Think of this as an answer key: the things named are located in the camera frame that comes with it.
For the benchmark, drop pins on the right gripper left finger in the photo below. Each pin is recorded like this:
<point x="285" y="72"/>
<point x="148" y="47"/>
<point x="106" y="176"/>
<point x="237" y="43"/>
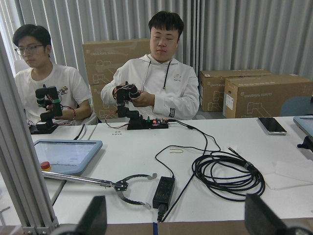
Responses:
<point x="94" y="220"/>

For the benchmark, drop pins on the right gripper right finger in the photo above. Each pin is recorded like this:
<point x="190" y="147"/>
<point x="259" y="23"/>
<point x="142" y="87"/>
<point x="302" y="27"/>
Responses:
<point x="261" y="220"/>

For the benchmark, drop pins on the long reach grabber tool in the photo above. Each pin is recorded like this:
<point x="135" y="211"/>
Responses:
<point x="119" y="186"/>

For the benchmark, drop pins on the black power adapter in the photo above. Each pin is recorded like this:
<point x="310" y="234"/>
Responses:
<point x="164" y="192"/>

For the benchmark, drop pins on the blue teach pendant tablet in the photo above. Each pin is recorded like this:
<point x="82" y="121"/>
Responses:
<point x="69" y="157"/>

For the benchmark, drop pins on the black smartphone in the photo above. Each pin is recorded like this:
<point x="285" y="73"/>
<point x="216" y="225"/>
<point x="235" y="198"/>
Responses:
<point x="271" y="126"/>

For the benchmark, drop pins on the cardboard box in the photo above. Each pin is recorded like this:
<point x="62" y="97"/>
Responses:
<point x="267" y="96"/>
<point x="102" y="59"/>

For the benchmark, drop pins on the seated person white shirt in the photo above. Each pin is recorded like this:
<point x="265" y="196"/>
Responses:
<point x="33" y="44"/>

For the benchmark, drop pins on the aluminium frame post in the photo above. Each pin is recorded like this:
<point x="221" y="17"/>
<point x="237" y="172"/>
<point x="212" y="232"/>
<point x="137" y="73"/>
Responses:
<point x="19" y="165"/>

